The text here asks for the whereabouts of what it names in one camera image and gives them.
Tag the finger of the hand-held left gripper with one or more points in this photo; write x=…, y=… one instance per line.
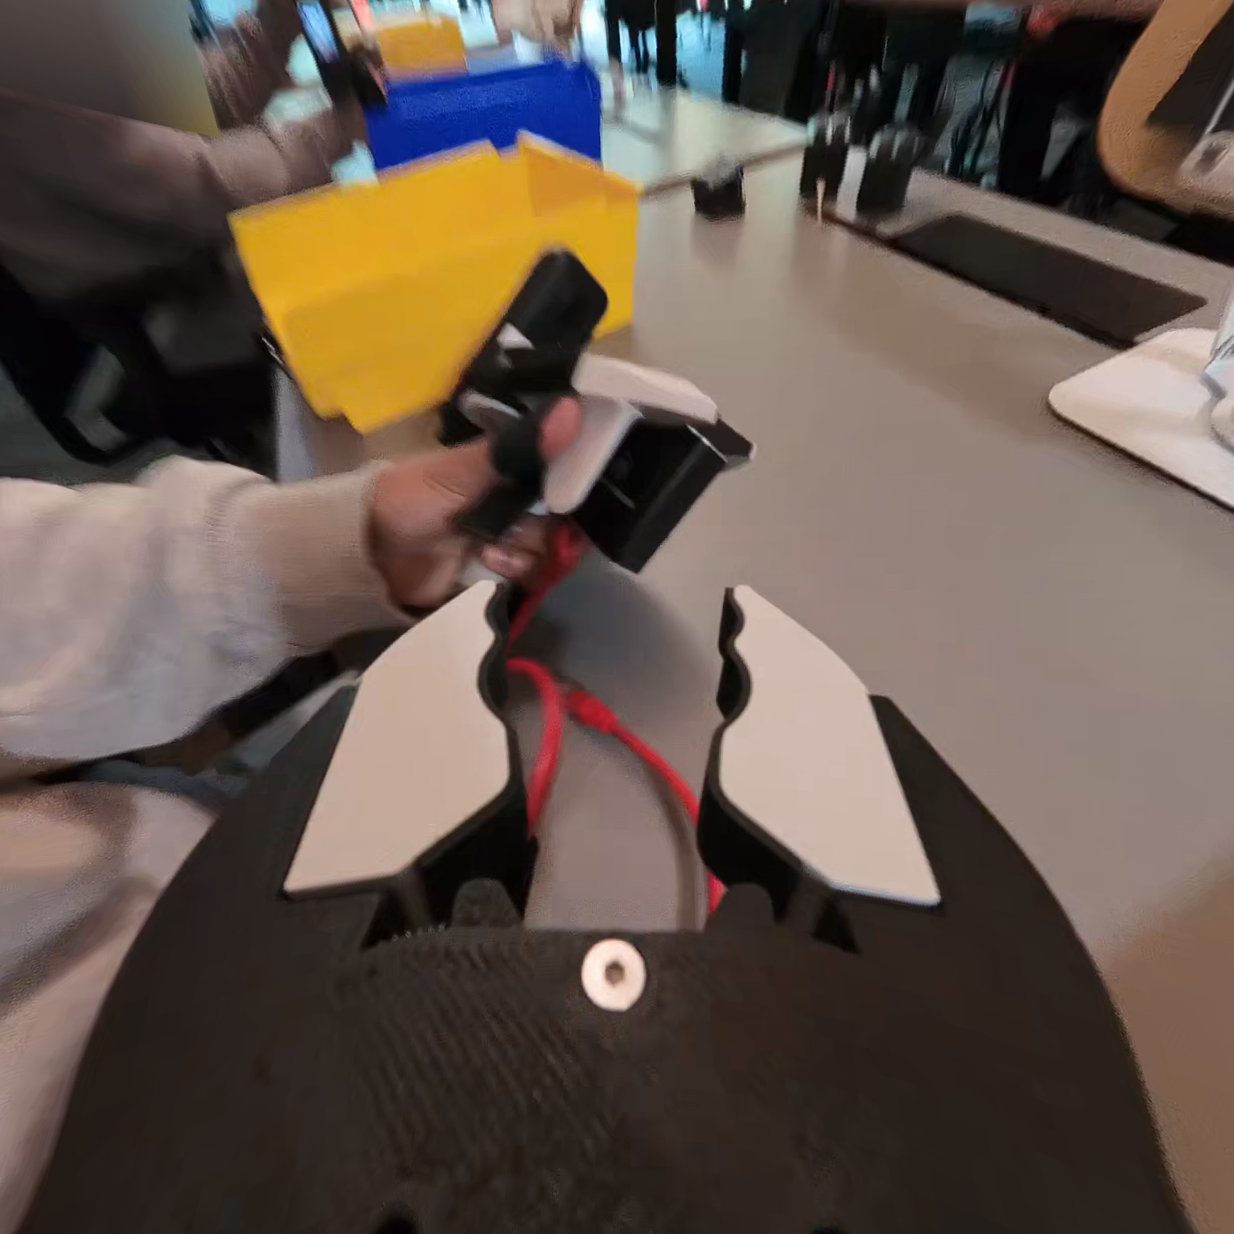
x=655, y=385
x=588, y=453

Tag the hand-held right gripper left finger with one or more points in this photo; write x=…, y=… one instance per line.
x=404, y=761

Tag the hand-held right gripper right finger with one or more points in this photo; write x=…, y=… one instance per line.
x=820, y=772

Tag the yellow plastic bin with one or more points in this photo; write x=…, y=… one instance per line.
x=404, y=290

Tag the person's left forearm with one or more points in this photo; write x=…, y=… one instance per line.
x=193, y=598

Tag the person's left hand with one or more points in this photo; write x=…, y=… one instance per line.
x=425, y=520

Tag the small black charger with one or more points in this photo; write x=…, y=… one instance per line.
x=719, y=193

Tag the blue plastic bin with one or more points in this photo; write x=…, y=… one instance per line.
x=482, y=111

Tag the black dock block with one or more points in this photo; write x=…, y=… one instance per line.
x=826, y=155
x=892, y=169

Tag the white laptop stand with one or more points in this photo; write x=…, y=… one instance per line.
x=1129, y=404

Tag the rounded plywood panel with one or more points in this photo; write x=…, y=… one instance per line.
x=1129, y=125

